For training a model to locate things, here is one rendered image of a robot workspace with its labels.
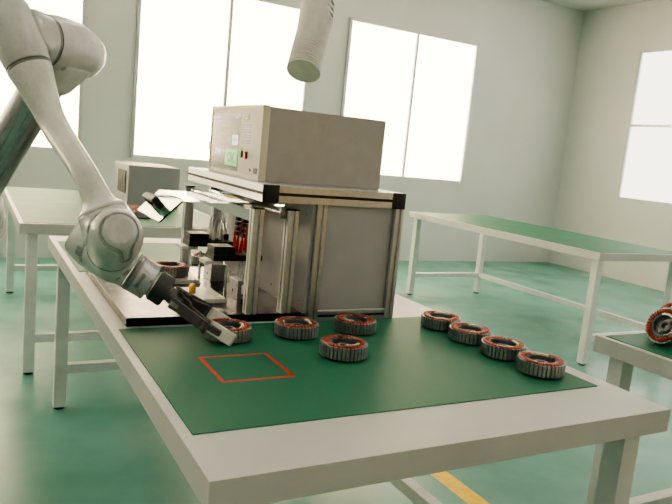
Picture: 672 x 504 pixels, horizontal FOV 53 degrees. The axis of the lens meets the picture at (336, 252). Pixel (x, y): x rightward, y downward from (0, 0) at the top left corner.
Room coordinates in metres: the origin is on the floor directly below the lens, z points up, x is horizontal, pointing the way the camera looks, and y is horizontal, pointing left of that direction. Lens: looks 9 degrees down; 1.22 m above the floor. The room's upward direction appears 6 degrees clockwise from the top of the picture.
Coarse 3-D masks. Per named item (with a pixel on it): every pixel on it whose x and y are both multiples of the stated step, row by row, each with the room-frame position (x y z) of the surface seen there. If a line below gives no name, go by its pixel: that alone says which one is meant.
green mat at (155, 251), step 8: (64, 248) 2.52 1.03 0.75; (144, 248) 2.69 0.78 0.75; (152, 248) 2.71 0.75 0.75; (160, 248) 2.73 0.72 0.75; (168, 248) 2.75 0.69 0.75; (176, 248) 2.77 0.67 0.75; (200, 248) 2.83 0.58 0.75; (152, 256) 2.53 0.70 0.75; (160, 256) 2.55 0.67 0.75; (168, 256) 2.57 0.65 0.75; (176, 256) 2.58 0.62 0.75; (192, 264) 2.45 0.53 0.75
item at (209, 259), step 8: (208, 248) 1.89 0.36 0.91; (216, 248) 1.85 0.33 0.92; (224, 248) 1.86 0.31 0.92; (232, 248) 1.87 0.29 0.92; (208, 256) 1.88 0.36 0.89; (216, 256) 1.85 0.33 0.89; (224, 256) 1.86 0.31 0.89; (232, 256) 1.87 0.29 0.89; (240, 256) 1.88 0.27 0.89; (240, 264) 1.94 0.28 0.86; (240, 272) 1.92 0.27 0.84
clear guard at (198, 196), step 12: (156, 192) 1.83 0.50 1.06; (168, 192) 1.78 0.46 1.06; (180, 192) 1.82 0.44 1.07; (192, 192) 1.86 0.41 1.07; (204, 192) 1.90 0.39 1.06; (144, 204) 1.80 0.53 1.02; (168, 204) 1.67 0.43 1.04; (252, 204) 1.72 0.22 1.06; (264, 204) 1.73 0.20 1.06; (276, 204) 1.75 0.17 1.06; (156, 216) 1.64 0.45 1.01
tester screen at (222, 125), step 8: (216, 120) 2.16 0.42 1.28; (224, 120) 2.09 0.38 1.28; (232, 120) 2.03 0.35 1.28; (216, 128) 2.16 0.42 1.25; (224, 128) 2.09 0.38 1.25; (232, 128) 2.03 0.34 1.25; (216, 136) 2.15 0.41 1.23; (224, 136) 2.08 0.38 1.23; (216, 144) 2.15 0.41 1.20; (224, 144) 2.08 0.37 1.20; (224, 152) 2.07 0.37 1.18; (224, 160) 2.07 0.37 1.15
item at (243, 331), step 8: (216, 320) 1.57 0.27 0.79; (224, 320) 1.59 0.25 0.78; (232, 320) 1.59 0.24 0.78; (240, 320) 1.59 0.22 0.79; (232, 328) 1.51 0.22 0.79; (240, 328) 1.52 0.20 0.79; (248, 328) 1.54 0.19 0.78; (208, 336) 1.51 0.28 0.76; (240, 336) 1.51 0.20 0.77; (248, 336) 1.53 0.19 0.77
